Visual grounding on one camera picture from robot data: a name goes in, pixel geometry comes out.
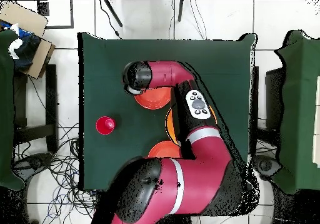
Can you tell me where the large orange bowl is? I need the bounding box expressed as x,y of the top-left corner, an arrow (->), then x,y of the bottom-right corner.
164,104 -> 218,146

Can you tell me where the wide red-orange bowl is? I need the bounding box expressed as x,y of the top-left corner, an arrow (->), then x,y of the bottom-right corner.
133,86 -> 173,110
147,140 -> 183,159

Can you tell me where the red cup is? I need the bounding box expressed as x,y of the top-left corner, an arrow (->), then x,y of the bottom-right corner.
95,116 -> 117,136

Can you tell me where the dark green tablecloth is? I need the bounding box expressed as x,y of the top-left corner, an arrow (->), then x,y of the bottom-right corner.
77,31 -> 258,193

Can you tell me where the black tripod leg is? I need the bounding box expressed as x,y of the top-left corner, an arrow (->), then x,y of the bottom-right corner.
177,0 -> 184,23
103,0 -> 124,28

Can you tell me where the black chair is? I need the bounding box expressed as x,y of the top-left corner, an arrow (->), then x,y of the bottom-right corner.
264,67 -> 286,130

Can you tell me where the green cloth side table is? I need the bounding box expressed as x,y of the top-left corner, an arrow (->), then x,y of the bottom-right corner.
273,29 -> 320,194
0,29 -> 26,191

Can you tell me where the blue and white cloth bundle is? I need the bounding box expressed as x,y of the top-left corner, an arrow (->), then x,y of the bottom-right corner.
0,21 -> 42,71

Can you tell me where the cardboard box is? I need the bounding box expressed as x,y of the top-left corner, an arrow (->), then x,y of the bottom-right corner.
0,1 -> 56,80

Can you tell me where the black floor cable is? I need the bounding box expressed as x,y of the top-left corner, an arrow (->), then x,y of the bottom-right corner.
99,0 -> 123,39

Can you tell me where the tangle of floor cables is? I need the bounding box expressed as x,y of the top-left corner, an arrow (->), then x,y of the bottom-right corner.
14,122 -> 98,224

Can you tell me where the black metal frame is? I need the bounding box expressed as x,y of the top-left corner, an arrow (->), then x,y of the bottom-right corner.
36,0 -> 75,30

